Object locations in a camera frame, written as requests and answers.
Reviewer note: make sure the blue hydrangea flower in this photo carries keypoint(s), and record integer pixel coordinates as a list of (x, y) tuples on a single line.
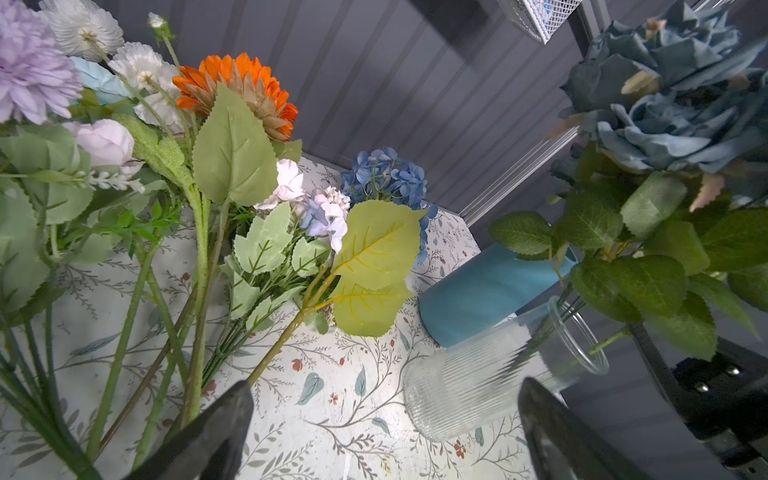
[(384, 175)]

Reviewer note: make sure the mixed pastel flower bunch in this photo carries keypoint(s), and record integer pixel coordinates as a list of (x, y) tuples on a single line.
[(96, 156)]

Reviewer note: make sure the blue rose bouquet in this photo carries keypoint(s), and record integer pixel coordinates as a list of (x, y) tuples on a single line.
[(665, 207)]

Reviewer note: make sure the clear ribbed glass vase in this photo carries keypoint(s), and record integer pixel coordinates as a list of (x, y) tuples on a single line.
[(476, 382)]

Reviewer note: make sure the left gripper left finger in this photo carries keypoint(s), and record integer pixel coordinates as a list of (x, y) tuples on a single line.
[(211, 446)]

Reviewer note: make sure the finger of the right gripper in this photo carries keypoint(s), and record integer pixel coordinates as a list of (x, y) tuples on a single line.
[(722, 402)]

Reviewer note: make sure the orange gerbera flower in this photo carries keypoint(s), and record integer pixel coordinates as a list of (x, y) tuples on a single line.
[(244, 112)]

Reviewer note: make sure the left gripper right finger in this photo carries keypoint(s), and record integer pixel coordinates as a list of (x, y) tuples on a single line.
[(561, 446)]

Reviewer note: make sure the blue ceramic vase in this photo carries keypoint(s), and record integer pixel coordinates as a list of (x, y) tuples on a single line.
[(481, 293)]

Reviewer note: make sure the white wire mesh basket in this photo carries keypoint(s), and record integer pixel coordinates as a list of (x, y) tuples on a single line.
[(539, 19)]

